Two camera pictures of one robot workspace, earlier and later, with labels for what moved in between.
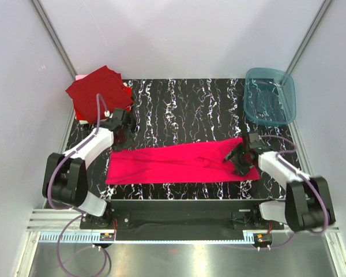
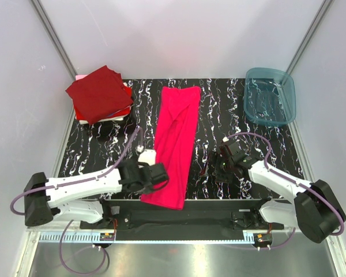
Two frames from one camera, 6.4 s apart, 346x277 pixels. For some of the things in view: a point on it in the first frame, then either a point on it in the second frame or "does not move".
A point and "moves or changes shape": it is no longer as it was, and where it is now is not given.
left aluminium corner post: (55, 37) does not move
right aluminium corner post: (312, 27) does not move
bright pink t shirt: (198, 163) moves or changes shape
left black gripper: (126, 145) → (149, 190)
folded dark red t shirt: (106, 83) does not move
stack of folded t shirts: (115, 93) does not move
